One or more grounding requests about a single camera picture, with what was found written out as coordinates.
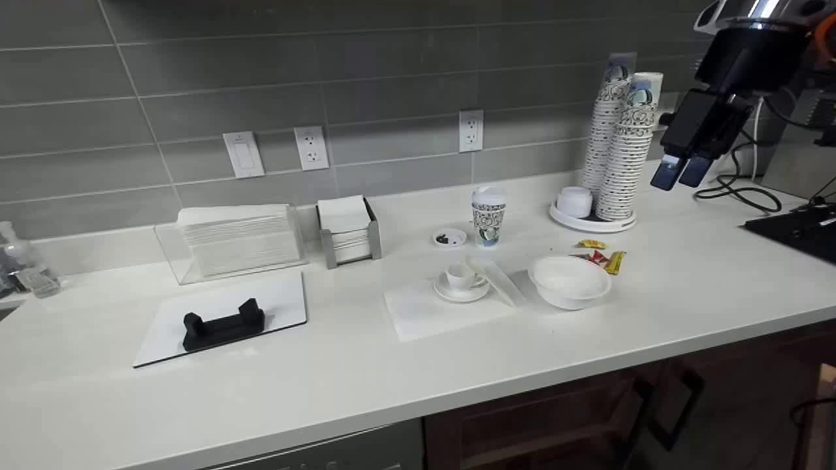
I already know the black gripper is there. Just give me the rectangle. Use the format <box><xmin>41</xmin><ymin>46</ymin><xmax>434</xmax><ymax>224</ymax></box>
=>
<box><xmin>648</xmin><ymin>85</ymin><xmax>758</xmax><ymax>192</ymax></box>

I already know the long yellow sachet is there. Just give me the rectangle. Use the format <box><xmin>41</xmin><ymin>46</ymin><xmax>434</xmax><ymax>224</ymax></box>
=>
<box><xmin>604</xmin><ymin>247</ymin><xmax>629</xmax><ymax>280</ymax></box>

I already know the white bowl plate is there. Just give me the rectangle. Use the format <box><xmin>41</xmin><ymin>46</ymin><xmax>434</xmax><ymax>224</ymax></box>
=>
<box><xmin>524</xmin><ymin>252</ymin><xmax>616</xmax><ymax>313</ymax></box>

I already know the patterned paper cup stack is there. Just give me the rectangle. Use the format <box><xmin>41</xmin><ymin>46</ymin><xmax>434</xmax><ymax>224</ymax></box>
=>
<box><xmin>592</xmin><ymin>71</ymin><xmax>667</xmax><ymax>224</ymax></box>
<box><xmin>575</xmin><ymin>57</ymin><xmax>637</xmax><ymax>199</ymax></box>

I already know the small white cup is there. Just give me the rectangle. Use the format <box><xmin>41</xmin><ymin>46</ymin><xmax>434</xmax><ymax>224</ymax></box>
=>
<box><xmin>553</xmin><ymin>183</ymin><xmax>599</xmax><ymax>221</ymax></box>

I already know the round white cup tray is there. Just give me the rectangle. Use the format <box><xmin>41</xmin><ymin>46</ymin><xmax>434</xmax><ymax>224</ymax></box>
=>
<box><xmin>545</xmin><ymin>196</ymin><xmax>640</xmax><ymax>237</ymax></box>

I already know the lidded patterned paper cup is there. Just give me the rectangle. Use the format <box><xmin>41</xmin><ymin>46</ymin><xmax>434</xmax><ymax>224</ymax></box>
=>
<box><xmin>471</xmin><ymin>183</ymin><xmax>510</xmax><ymax>251</ymax></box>

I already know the small white round dish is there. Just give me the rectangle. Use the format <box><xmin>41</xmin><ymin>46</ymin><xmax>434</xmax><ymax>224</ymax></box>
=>
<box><xmin>430</xmin><ymin>224</ymin><xmax>473</xmax><ymax>251</ymax></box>

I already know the white teacup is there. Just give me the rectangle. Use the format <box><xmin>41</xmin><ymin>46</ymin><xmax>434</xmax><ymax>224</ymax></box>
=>
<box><xmin>442</xmin><ymin>258</ymin><xmax>490</xmax><ymax>296</ymax></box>

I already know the white saucer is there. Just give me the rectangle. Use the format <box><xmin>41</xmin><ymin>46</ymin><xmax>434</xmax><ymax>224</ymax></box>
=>
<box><xmin>430</xmin><ymin>271</ymin><xmax>497</xmax><ymax>306</ymax></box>

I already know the dark wooden cabinet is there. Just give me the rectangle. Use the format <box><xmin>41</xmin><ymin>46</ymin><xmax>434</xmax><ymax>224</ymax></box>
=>
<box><xmin>422</xmin><ymin>319</ymin><xmax>836</xmax><ymax>470</ymax></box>

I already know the white rectangular mat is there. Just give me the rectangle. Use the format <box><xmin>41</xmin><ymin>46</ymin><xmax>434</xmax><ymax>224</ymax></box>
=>
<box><xmin>382</xmin><ymin>258</ymin><xmax>529</xmax><ymax>345</ymax></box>

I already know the metal napkin holder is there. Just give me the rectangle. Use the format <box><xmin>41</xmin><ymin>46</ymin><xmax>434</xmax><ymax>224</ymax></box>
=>
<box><xmin>314</xmin><ymin>192</ymin><xmax>387</xmax><ymax>271</ymax></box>

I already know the white napkin stack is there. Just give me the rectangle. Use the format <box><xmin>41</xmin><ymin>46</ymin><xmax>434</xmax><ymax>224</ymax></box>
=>
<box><xmin>315</xmin><ymin>192</ymin><xmax>373</xmax><ymax>264</ymax></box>

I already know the white flat board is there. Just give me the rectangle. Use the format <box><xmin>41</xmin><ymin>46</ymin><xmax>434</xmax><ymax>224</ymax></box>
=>
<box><xmin>130</xmin><ymin>268</ymin><xmax>311</xmax><ymax>370</ymax></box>

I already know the clear acrylic box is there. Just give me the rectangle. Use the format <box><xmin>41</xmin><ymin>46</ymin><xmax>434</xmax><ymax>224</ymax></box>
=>
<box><xmin>152</xmin><ymin>200</ymin><xmax>306</xmax><ymax>286</ymax></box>

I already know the black bone-shaped object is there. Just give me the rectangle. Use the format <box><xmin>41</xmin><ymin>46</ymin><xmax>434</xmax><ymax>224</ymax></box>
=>
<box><xmin>181</xmin><ymin>296</ymin><xmax>268</xmax><ymax>356</ymax></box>

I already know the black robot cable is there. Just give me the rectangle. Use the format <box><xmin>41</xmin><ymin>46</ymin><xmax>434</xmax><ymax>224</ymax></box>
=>
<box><xmin>691</xmin><ymin>95</ymin><xmax>785</xmax><ymax>216</ymax></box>

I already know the black flat base plate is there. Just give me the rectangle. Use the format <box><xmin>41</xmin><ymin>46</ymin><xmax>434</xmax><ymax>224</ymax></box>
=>
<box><xmin>741</xmin><ymin>196</ymin><xmax>836</xmax><ymax>268</ymax></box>

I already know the white wall outlet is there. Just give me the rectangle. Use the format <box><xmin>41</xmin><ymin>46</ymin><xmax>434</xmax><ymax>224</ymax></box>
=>
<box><xmin>456</xmin><ymin>106</ymin><xmax>489</xmax><ymax>156</ymax></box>
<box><xmin>293</xmin><ymin>123</ymin><xmax>332</xmax><ymax>175</ymax></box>

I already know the black drawer handle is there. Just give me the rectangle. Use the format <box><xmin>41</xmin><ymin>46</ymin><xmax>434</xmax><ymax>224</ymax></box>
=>
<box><xmin>646</xmin><ymin>365</ymin><xmax>707</xmax><ymax>454</ymax></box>

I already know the white light switch plate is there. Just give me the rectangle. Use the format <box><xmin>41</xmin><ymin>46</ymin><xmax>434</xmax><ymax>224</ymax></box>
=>
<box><xmin>219</xmin><ymin>127</ymin><xmax>266</xmax><ymax>183</ymax></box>

